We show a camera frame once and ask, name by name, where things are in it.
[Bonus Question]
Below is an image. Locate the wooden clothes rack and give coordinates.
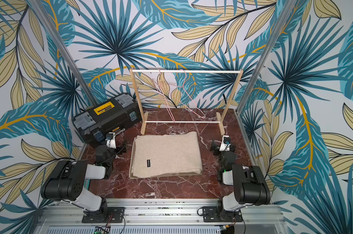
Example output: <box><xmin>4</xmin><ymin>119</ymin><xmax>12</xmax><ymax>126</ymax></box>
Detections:
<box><xmin>129</xmin><ymin>68</ymin><xmax>244</xmax><ymax>137</ymax></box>

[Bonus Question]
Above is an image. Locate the beige wool scarf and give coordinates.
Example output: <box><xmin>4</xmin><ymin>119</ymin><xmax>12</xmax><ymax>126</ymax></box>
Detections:
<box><xmin>130</xmin><ymin>131</ymin><xmax>203</xmax><ymax>179</ymax></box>

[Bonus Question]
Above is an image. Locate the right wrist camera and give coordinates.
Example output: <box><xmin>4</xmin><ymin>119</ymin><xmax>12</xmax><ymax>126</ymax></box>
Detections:
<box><xmin>222</xmin><ymin>137</ymin><xmax>231</xmax><ymax>145</ymax></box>

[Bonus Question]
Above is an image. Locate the aluminium frame post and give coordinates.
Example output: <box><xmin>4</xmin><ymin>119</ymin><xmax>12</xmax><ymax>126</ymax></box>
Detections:
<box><xmin>237</xmin><ymin>0</ymin><xmax>296</xmax><ymax>116</ymax></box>
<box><xmin>28</xmin><ymin>0</ymin><xmax>97</xmax><ymax>105</ymax></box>

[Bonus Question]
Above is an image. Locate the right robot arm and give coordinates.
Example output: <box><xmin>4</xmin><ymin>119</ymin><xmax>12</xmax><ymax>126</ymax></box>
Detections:
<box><xmin>210</xmin><ymin>135</ymin><xmax>271</xmax><ymax>213</ymax></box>

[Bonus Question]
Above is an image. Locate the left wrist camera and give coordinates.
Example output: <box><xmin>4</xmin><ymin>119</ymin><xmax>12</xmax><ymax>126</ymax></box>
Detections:
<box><xmin>106</xmin><ymin>133</ymin><xmax>115</xmax><ymax>141</ymax></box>

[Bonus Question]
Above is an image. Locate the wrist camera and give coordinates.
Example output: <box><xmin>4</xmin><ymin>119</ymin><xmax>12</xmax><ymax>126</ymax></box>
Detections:
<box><xmin>222</xmin><ymin>137</ymin><xmax>231</xmax><ymax>145</ymax></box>
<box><xmin>106</xmin><ymin>133</ymin><xmax>115</xmax><ymax>141</ymax></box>

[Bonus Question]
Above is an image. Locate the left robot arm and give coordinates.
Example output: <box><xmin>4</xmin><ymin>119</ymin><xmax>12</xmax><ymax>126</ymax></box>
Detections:
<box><xmin>41</xmin><ymin>133</ymin><xmax>127</xmax><ymax>214</ymax></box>

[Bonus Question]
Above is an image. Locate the black yellow toolbox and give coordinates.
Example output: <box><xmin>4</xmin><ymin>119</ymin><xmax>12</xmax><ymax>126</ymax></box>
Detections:
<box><xmin>72</xmin><ymin>93</ymin><xmax>141</xmax><ymax>148</ymax></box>

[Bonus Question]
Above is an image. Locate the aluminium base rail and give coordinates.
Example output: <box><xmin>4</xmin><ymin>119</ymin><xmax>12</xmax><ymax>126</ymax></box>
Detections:
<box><xmin>34</xmin><ymin>199</ymin><xmax>289</xmax><ymax>234</ymax></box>

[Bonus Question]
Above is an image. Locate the right aluminium frame post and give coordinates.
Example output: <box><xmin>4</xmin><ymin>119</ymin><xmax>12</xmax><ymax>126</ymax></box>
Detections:
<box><xmin>237</xmin><ymin>0</ymin><xmax>296</xmax><ymax>116</ymax></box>

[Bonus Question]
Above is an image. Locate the left aluminium frame post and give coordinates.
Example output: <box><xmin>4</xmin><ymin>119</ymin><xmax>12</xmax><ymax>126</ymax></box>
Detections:
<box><xmin>28</xmin><ymin>0</ymin><xmax>97</xmax><ymax>105</ymax></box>

